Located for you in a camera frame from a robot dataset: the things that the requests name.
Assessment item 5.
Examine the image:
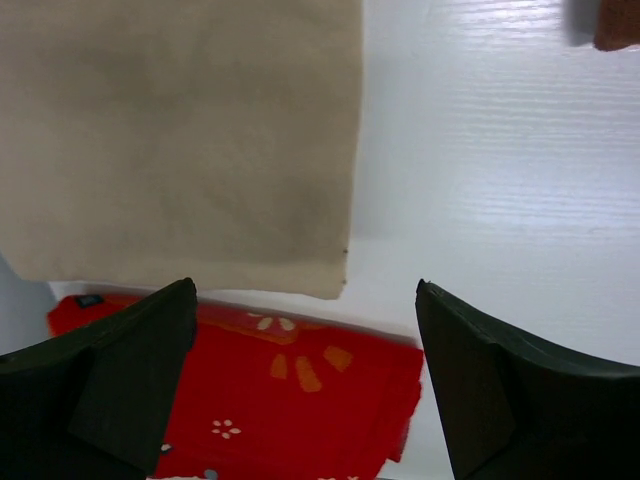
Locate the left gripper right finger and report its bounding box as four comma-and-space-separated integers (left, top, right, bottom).
415, 281, 639, 479

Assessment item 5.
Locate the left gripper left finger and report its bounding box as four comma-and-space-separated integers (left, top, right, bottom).
1, 278, 197, 479

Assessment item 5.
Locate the red patterned towel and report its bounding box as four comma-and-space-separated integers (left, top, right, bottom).
46, 293, 426, 480

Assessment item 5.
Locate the beige shirt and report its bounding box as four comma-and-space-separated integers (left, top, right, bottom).
1, 1, 363, 299

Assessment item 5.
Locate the brown folded cloth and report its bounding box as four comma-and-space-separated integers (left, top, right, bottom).
594, 0, 640, 52

